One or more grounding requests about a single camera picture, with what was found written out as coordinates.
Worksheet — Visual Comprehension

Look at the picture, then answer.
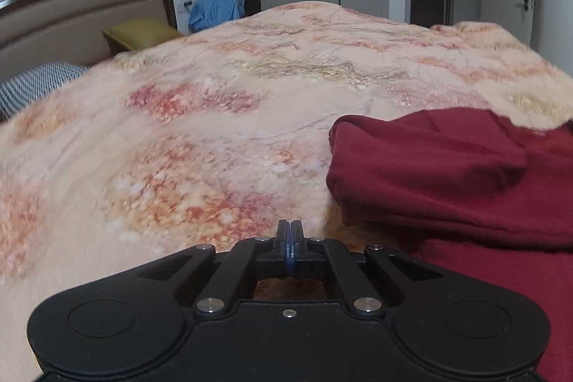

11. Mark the olive green pillow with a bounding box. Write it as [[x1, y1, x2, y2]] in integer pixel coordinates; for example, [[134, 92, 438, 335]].
[[102, 18, 183, 51]]

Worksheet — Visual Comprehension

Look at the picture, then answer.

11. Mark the blue garment pile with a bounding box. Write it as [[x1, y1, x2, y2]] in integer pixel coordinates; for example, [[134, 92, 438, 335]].
[[188, 0, 245, 33]]

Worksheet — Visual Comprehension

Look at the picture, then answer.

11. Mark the brown padded headboard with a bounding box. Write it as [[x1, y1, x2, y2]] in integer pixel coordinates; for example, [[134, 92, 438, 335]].
[[1, 0, 178, 81]]

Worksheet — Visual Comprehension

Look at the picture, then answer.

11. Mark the floral peach bed quilt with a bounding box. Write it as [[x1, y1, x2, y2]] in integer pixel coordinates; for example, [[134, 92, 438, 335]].
[[1, 2, 572, 381]]

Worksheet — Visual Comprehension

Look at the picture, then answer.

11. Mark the black door handle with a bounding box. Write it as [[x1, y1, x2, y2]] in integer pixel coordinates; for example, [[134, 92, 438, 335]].
[[515, 0, 534, 22]]

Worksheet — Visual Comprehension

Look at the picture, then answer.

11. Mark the dark red knit sweater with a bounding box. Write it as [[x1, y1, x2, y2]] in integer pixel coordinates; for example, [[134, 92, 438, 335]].
[[326, 108, 572, 381]]

